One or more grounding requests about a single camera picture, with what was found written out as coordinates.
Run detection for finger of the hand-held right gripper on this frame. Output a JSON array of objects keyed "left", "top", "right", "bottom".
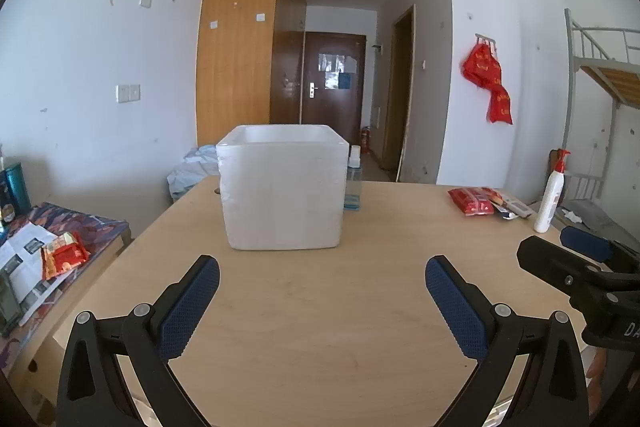
[
  {"left": 560, "top": 226, "right": 640, "bottom": 266},
  {"left": 516, "top": 235, "right": 640, "bottom": 308}
]

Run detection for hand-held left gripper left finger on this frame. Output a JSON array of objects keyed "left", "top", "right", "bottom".
[{"left": 56, "top": 255, "right": 221, "bottom": 427}]

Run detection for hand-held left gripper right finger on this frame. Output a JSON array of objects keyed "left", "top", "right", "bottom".
[{"left": 425, "top": 255, "right": 591, "bottom": 427}]

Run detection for white foam box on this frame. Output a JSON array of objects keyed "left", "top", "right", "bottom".
[{"left": 216, "top": 124, "right": 350, "bottom": 251}]

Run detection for grey cloth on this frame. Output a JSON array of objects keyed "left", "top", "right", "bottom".
[{"left": 562, "top": 199, "right": 627, "bottom": 234}]

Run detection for white lotion pump bottle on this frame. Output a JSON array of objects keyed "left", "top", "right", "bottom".
[{"left": 534, "top": 149, "right": 571, "bottom": 233}]

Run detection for side table with printed cloth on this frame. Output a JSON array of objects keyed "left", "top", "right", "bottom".
[{"left": 0, "top": 202, "right": 132, "bottom": 378}]

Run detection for red and orange snack packet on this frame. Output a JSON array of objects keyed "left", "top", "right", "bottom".
[{"left": 41, "top": 231, "right": 91, "bottom": 280}]

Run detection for light blue bedding bundle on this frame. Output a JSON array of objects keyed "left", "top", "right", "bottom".
[{"left": 167, "top": 145, "right": 221, "bottom": 205}]

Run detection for clear spray bottle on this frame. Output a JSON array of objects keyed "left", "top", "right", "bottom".
[{"left": 344, "top": 145, "right": 363, "bottom": 211}]

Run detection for small red plastic bag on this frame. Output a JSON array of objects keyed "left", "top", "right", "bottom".
[{"left": 487, "top": 86, "right": 514, "bottom": 125}]

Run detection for grey metal bunk bed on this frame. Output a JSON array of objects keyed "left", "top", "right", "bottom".
[{"left": 564, "top": 8, "right": 640, "bottom": 249}]

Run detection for printed paper sheets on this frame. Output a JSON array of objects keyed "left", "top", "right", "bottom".
[{"left": 0, "top": 222, "right": 63, "bottom": 323}]

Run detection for large red plastic bag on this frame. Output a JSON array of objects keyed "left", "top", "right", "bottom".
[{"left": 461, "top": 45, "right": 503, "bottom": 90}]

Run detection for blue metal can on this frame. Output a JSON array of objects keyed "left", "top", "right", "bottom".
[{"left": 4, "top": 163, "right": 33, "bottom": 215}]

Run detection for wooden side door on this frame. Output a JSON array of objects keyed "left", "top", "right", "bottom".
[{"left": 387, "top": 4, "right": 416, "bottom": 183}]

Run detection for dark brown entrance door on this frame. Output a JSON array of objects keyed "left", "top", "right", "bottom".
[{"left": 302, "top": 32, "right": 367, "bottom": 152}]

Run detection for wooden wardrobe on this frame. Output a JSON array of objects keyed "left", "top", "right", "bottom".
[{"left": 196, "top": 0, "right": 307, "bottom": 148}]

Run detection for door paper notices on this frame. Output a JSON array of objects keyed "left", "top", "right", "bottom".
[{"left": 318, "top": 53, "right": 358, "bottom": 89}]

